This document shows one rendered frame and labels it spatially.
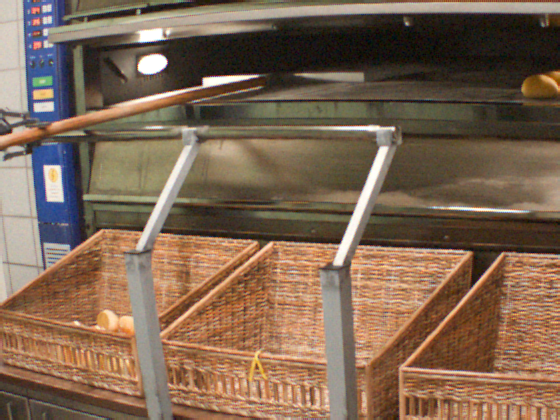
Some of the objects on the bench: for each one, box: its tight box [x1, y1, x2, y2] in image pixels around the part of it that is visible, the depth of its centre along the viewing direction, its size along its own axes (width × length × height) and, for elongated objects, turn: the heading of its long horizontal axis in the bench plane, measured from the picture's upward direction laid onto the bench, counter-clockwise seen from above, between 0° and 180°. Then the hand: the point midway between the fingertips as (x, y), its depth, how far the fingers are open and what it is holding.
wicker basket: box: [0, 228, 259, 398], centre depth 311 cm, size 49×56×28 cm
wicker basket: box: [160, 241, 472, 420], centre depth 276 cm, size 49×56×28 cm
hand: (39, 132), depth 280 cm, fingers closed on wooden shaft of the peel, 3 cm apart
